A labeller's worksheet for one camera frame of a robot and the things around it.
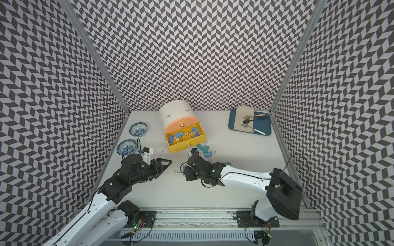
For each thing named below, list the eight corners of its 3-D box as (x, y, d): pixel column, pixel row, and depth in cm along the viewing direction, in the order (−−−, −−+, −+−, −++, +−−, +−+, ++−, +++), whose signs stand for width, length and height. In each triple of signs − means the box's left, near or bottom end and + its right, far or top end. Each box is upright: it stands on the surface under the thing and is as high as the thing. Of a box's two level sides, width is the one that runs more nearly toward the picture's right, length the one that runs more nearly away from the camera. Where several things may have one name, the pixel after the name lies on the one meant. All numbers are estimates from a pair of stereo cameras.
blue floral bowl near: (119, 156, 97) (115, 151, 93) (124, 144, 103) (120, 139, 99) (133, 156, 97) (130, 151, 93) (137, 144, 103) (134, 139, 99)
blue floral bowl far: (130, 140, 105) (126, 135, 100) (135, 127, 112) (132, 122, 108) (145, 140, 105) (142, 135, 100) (149, 127, 112) (146, 122, 108)
